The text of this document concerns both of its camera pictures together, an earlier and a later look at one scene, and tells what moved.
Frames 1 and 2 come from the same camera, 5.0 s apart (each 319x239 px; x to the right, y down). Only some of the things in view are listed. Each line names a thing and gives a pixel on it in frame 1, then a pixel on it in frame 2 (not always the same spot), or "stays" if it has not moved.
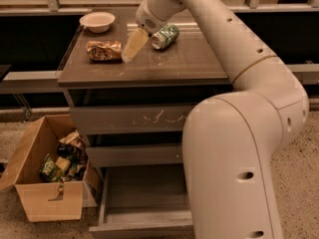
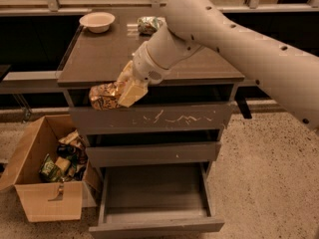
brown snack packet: x=106 y=51 to x=105 y=96
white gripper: x=145 y=18 to x=145 y=65
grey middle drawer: x=136 y=154 stays
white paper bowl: x=97 y=22 stays
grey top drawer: x=127 y=119 stays
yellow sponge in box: x=63 y=162 stays
